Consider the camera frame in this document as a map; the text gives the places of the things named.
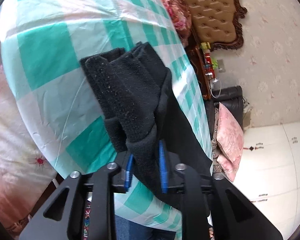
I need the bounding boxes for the black fleece pants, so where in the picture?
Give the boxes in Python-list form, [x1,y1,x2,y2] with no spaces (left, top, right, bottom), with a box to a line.
[80,42,211,209]

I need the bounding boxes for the brown patterned folded clothes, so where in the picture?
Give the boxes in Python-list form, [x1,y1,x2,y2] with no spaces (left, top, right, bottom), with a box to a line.
[211,107,223,173]

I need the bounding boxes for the pink satin pillow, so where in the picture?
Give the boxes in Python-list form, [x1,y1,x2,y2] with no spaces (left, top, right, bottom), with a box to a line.
[217,103,244,182]

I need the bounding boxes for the black leather armchair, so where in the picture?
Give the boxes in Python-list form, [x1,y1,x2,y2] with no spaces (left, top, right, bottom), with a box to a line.
[204,86,243,137]

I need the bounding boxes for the pink floral quilt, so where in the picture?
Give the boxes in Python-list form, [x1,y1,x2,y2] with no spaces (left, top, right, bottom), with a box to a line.
[0,65,57,239]

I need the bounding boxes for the red container on nightstand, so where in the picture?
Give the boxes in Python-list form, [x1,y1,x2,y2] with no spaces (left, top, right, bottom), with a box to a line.
[204,51,215,79]

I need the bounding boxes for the dark wooden nightstand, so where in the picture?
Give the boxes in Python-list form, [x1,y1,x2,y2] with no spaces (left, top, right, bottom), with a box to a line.
[185,44,215,100]

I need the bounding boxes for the green yellow box on nightstand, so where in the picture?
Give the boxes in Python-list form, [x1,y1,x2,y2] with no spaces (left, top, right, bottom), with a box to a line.
[200,42,211,53]

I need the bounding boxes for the teal white checkered bedsheet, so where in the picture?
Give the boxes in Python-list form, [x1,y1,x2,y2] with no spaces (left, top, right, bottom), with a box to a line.
[0,0,214,233]

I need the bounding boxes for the red floral blanket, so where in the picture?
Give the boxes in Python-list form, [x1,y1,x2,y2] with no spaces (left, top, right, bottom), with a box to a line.
[161,0,192,48]

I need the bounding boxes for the tufted tan leather headboard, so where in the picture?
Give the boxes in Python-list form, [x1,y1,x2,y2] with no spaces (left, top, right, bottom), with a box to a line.
[184,0,247,50]

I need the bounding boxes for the white cable on nightstand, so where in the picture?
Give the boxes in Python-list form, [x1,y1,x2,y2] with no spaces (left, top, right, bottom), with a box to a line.
[210,77,223,99]

